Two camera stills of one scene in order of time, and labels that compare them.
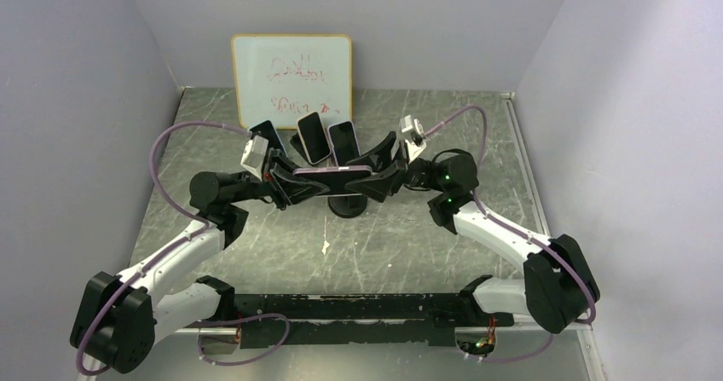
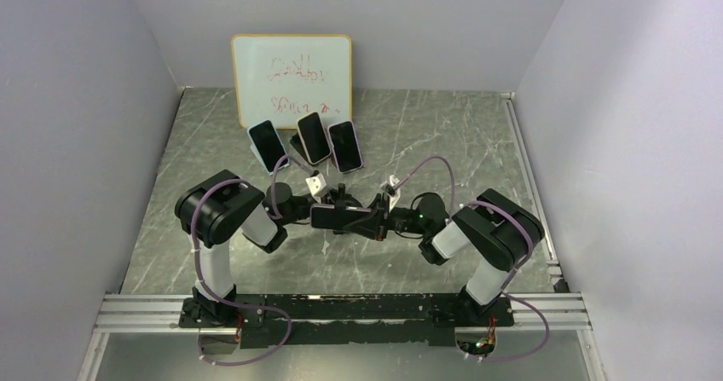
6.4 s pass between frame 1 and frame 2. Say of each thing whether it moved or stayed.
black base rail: stayed
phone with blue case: stayed
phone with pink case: moved
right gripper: moved
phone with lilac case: stayed
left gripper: moved
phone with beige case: stayed
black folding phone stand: stayed
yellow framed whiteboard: stayed
